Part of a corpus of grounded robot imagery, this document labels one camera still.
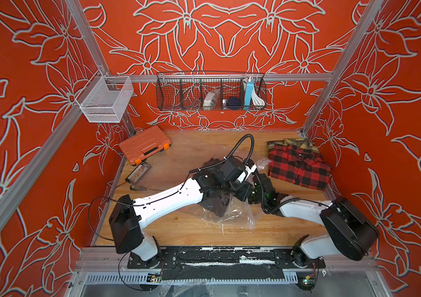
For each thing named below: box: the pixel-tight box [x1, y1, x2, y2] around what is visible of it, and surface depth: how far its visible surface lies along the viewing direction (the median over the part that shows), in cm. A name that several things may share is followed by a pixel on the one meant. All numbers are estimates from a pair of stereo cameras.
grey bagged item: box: [203, 89, 220, 111], surface depth 94 cm
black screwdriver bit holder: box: [125, 161, 152, 186], surface depth 100 cm
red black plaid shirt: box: [268, 144, 333, 191], surface depth 97 cm
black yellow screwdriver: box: [129, 185, 153, 192], surface depth 94 cm
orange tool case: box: [118, 124, 172, 166], surface depth 109 cm
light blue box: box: [243, 79, 255, 110], surface depth 89 cm
